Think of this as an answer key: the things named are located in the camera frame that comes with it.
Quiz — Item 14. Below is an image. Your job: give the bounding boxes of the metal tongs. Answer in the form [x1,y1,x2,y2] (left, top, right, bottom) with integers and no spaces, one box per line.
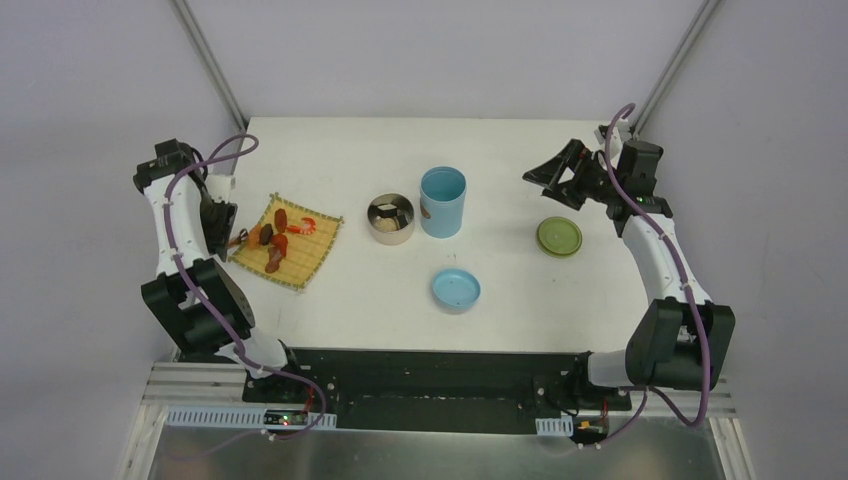
[227,229,251,249]

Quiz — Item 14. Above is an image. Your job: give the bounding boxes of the dark brown toy food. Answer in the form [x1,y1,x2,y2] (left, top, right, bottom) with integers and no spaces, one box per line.
[246,224,274,249]

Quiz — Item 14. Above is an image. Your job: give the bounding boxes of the red toy meat slice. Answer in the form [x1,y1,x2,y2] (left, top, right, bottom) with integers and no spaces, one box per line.
[274,208,288,231]

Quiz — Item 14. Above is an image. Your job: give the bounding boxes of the sushi roll white black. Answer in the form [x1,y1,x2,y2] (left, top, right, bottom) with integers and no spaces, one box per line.
[374,203,398,219]

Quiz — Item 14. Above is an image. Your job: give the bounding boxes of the beige round rice ball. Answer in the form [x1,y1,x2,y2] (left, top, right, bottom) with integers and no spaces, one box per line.
[374,218,398,233]

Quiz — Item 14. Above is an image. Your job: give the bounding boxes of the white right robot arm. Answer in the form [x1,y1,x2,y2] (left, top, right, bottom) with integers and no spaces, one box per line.
[522,139,736,410]

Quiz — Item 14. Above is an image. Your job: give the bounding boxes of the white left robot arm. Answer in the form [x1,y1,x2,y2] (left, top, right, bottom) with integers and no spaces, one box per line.
[133,139,305,405]

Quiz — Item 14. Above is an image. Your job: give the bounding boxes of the green round lid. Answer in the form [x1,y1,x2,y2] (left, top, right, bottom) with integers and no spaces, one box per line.
[535,217,583,259]

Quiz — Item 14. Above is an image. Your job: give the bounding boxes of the red toy meat piece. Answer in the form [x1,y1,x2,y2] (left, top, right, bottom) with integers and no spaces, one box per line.
[269,233,288,258]

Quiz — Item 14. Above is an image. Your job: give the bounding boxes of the brown toy sausage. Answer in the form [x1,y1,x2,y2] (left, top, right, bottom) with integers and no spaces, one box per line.
[264,247,284,274]

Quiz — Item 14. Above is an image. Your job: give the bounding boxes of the orange toy shrimp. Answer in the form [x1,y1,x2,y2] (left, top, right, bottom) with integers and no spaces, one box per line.
[286,217,317,235]

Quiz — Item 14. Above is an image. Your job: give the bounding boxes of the yellow bamboo mat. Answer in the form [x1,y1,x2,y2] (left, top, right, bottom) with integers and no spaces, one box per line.
[230,193,344,290]

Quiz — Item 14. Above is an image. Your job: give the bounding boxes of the blue cylindrical container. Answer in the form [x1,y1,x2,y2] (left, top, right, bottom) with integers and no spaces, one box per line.
[419,166,467,239]

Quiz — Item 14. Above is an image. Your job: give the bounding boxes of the stainless steel bowl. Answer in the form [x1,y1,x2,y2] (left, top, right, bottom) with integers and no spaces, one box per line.
[366,193,415,246]

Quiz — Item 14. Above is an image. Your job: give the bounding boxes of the blue round lid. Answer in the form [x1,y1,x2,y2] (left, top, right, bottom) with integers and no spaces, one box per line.
[430,268,482,312]

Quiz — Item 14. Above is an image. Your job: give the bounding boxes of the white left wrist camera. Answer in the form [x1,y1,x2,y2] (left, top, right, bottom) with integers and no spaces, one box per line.
[205,174,236,203]

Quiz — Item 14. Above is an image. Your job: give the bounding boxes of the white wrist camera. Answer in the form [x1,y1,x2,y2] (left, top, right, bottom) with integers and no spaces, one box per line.
[205,174,236,203]
[594,125,622,159]

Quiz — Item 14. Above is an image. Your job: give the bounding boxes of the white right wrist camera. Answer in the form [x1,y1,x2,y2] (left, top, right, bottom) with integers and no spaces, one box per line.
[594,125,622,159]

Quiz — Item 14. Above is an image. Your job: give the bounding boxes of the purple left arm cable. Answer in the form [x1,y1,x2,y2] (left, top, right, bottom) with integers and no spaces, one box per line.
[162,134,329,443]

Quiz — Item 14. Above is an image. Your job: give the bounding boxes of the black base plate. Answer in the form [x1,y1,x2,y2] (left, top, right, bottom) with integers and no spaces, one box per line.
[242,348,631,435]

